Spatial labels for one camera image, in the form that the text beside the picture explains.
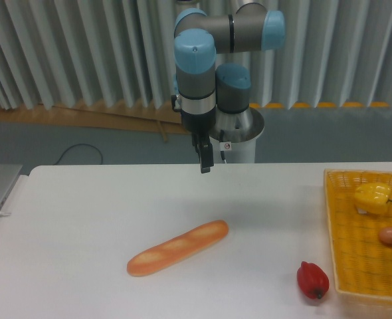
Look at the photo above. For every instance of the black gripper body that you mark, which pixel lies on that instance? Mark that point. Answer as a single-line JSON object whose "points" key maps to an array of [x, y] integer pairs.
{"points": [[198, 123]]}

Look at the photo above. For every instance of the red toy bell pepper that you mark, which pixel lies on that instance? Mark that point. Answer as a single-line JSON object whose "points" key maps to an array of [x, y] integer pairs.
{"points": [[312, 280]]}

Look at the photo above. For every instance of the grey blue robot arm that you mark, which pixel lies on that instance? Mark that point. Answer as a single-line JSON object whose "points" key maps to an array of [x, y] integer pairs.
{"points": [[214, 100]]}

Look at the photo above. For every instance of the yellow toy bell pepper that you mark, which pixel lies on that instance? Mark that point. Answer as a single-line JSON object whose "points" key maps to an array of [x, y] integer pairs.
{"points": [[373, 198]]}

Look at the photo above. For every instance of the brown cardboard sheet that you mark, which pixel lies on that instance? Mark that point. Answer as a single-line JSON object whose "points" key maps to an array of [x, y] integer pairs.
{"points": [[120, 116]]}

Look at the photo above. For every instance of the toy baguette bread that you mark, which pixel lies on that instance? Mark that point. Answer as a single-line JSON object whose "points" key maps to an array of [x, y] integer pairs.
{"points": [[177, 249]]}

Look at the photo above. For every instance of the yellow woven basket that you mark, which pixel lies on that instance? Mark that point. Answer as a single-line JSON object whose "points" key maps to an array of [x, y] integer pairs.
{"points": [[362, 263]]}

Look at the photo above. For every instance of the brown toy egg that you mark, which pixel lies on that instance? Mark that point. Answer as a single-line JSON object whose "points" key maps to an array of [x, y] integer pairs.
{"points": [[385, 235]]}

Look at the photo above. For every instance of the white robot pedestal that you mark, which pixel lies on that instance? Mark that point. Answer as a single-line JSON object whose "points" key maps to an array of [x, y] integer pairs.
{"points": [[234, 136]]}

